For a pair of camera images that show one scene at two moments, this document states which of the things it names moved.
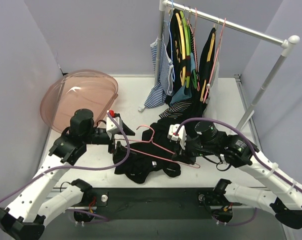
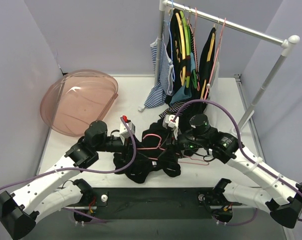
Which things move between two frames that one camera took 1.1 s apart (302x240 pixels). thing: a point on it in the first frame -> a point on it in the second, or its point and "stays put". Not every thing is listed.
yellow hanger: x=183 y=46 stays put
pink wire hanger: x=189 y=164 -> x=158 y=147
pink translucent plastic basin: x=92 y=90 stays put
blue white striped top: x=158 y=93 stays put
